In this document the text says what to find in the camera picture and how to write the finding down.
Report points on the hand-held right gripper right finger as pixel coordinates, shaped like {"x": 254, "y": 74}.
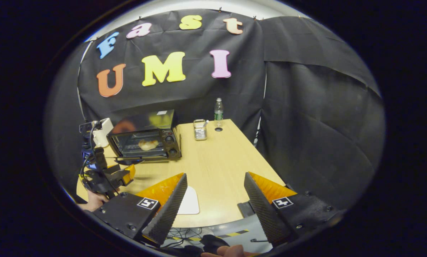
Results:
{"x": 261, "y": 210}

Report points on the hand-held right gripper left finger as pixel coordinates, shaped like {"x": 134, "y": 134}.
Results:
{"x": 168, "y": 210}

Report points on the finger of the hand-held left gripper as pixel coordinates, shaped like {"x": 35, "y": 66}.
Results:
{"x": 129, "y": 175}

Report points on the golden bread roll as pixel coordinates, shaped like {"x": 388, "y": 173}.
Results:
{"x": 148, "y": 144}

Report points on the black electric oven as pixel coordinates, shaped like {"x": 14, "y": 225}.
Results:
{"x": 142, "y": 123}

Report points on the white oval plate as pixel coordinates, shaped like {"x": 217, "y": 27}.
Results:
{"x": 190, "y": 201}

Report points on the white toaster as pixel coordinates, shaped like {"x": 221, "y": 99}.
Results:
{"x": 103, "y": 134}

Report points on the dark rounded object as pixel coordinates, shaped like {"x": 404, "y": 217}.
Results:
{"x": 215, "y": 242}

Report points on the clear ribbed container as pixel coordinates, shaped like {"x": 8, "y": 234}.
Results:
{"x": 200, "y": 130}

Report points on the clear plastic water bottle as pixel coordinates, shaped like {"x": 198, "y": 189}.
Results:
{"x": 218, "y": 110}

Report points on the black backdrop cloth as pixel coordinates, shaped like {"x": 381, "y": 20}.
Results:
{"x": 306, "y": 107}

